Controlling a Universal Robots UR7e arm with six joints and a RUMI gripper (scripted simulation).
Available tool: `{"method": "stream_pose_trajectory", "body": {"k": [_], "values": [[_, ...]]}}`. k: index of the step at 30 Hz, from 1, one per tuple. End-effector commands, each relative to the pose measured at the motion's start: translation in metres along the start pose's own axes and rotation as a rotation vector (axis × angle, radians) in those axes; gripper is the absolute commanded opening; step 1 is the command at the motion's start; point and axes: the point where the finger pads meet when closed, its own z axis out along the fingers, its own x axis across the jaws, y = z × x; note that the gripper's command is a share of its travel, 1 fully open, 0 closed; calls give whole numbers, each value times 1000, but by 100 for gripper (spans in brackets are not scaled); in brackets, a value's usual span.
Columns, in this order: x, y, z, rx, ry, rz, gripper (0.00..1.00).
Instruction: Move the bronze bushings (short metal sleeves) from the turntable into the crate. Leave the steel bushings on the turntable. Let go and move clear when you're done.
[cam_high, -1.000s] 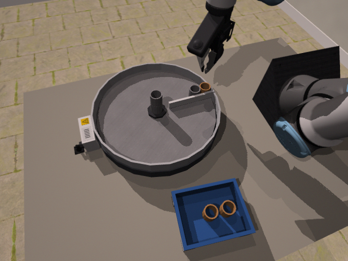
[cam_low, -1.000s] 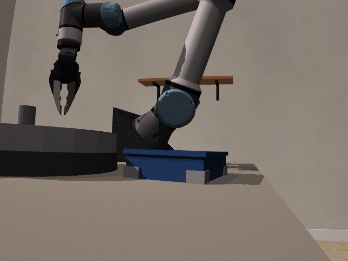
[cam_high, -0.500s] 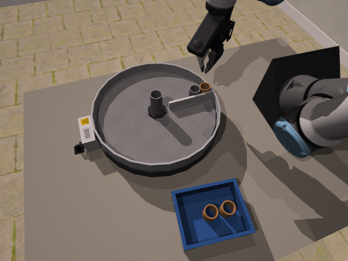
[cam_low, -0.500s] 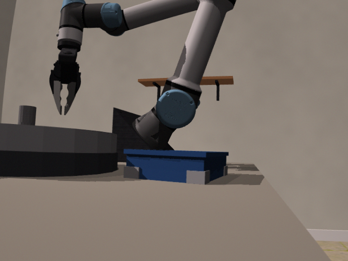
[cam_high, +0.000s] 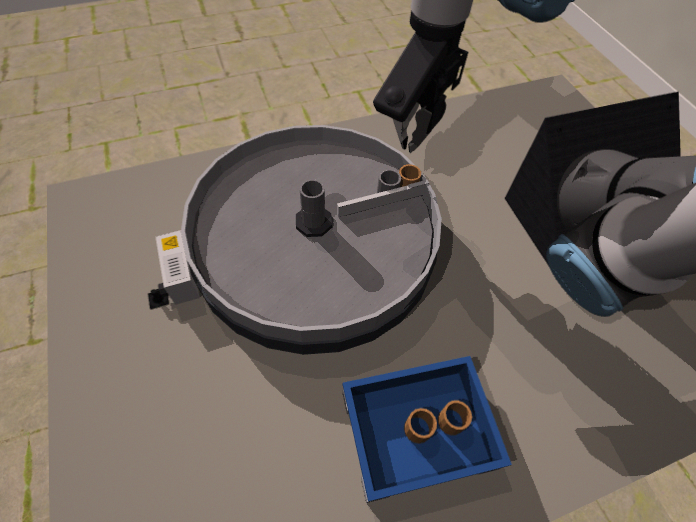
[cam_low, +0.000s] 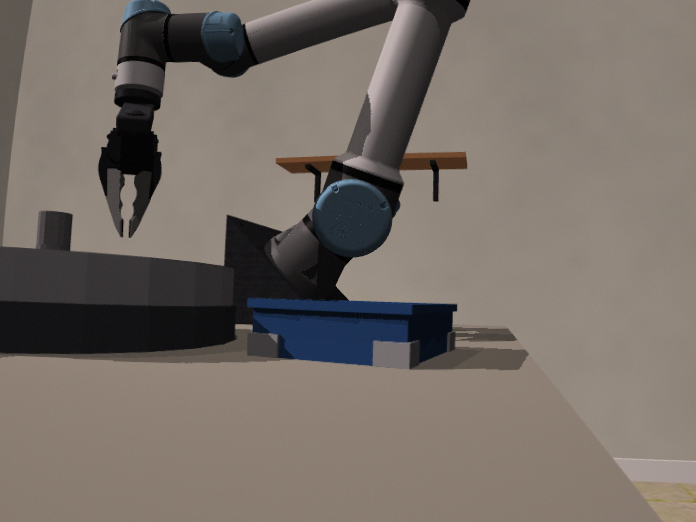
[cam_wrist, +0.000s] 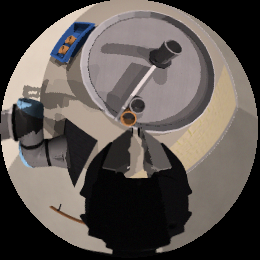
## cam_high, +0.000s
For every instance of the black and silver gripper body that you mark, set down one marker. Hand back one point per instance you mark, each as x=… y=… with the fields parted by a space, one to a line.
x=450 y=64

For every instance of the dark grey cylinder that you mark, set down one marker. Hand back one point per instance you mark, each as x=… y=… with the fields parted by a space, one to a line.
x=312 y=196
x=313 y=220
x=391 y=177

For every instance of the bronze cylindrical sleeve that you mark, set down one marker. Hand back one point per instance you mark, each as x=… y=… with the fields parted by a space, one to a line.
x=429 y=419
x=411 y=172
x=462 y=409

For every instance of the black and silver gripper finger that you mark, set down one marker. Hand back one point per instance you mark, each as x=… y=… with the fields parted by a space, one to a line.
x=401 y=127
x=426 y=119

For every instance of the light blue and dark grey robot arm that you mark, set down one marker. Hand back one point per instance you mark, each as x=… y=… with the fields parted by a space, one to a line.
x=614 y=256

